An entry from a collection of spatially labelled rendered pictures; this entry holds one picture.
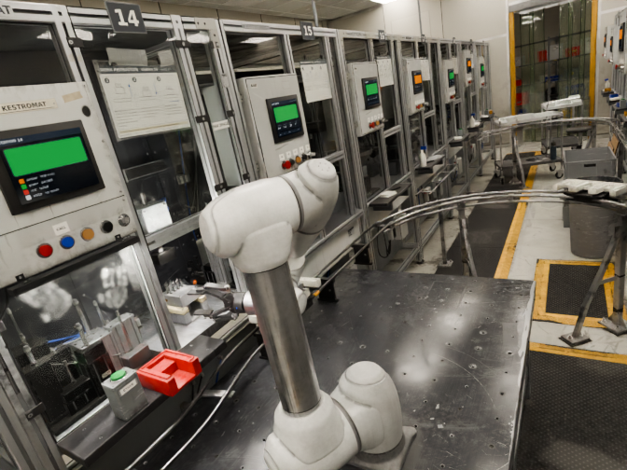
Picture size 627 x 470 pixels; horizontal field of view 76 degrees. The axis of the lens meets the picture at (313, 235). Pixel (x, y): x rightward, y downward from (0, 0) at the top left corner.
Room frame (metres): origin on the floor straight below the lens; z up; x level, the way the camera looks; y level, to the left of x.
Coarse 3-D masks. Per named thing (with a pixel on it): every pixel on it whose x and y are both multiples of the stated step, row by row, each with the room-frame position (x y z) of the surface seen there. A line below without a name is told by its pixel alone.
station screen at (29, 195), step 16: (0, 144) 1.02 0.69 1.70; (16, 144) 1.05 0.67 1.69; (32, 144) 1.08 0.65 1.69; (16, 176) 1.02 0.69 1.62; (32, 176) 1.05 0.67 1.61; (48, 176) 1.08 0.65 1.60; (64, 176) 1.11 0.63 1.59; (80, 176) 1.15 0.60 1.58; (96, 176) 1.18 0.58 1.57; (32, 192) 1.04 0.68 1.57; (48, 192) 1.07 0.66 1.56; (64, 192) 1.10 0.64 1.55
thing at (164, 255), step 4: (160, 248) 1.55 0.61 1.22; (164, 248) 1.58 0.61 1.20; (168, 248) 1.57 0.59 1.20; (172, 248) 1.57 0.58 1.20; (156, 252) 1.55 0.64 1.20; (160, 252) 1.54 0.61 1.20; (164, 252) 1.54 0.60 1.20; (168, 252) 1.55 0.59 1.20; (172, 252) 1.56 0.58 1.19; (152, 256) 1.52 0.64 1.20; (156, 256) 1.51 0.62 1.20; (160, 256) 1.52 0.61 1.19; (164, 256) 1.53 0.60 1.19; (168, 256) 1.54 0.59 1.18; (172, 256) 1.56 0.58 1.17; (176, 256) 1.57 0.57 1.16; (152, 260) 1.53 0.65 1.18; (156, 260) 1.52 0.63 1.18; (160, 260) 1.51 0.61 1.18; (164, 260) 1.53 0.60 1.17; (168, 260) 1.54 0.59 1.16; (156, 264) 1.52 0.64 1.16; (160, 264) 1.51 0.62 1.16
